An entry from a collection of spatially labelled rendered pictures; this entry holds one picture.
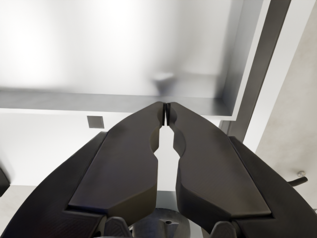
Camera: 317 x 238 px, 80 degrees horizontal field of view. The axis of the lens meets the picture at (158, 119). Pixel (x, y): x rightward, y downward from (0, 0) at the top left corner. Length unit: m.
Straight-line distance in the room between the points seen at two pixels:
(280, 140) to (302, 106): 0.26
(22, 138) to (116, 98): 0.13
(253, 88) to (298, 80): 1.18
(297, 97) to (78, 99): 1.32
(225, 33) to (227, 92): 0.05
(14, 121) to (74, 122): 0.07
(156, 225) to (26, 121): 0.33
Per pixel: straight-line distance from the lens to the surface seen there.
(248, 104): 0.18
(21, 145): 0.28
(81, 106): 0.17
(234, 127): 0.19
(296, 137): 1.60
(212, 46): 0.17
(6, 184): 0.34
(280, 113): 1.42
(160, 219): 0.47
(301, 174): 1.88
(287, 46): 0.20
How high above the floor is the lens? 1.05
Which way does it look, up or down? 58 degrees down
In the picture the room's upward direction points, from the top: 177 degrees counter-clockwise
